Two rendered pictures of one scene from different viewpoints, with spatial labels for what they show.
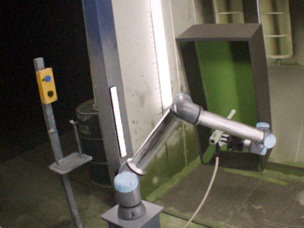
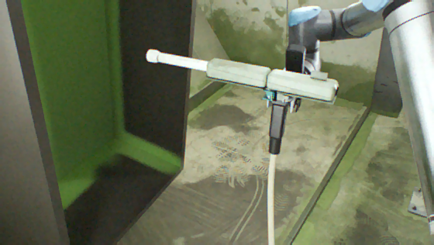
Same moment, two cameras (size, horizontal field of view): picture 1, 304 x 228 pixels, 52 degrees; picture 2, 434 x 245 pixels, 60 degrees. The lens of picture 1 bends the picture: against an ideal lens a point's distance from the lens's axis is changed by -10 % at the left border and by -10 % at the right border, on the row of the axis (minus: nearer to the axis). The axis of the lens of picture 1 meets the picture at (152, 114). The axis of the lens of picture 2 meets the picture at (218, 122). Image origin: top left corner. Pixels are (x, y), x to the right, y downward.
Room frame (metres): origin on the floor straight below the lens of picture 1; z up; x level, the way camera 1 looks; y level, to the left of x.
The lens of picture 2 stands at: (2.36, 0.34, 1.38)
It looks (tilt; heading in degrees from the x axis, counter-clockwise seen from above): 31 degrees down; 264
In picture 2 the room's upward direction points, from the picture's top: 5 degrees counter-clockwise
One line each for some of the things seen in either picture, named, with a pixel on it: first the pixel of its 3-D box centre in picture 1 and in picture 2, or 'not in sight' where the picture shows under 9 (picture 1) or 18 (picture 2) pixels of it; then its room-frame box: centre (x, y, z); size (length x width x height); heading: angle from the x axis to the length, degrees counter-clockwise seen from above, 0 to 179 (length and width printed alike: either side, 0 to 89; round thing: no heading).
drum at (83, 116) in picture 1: (106, 141); not in sight; (3.59, 0.55, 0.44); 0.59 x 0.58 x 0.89; 30
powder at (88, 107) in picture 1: (100, 106); not in sight; (3.60, 0.55, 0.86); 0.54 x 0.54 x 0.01
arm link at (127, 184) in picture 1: (127, 188); not in sight; (1.86, 0.21, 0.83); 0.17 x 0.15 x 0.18; 178
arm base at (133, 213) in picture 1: (130, 206); not in sight; (1.85, 0.21, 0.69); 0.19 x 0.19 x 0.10
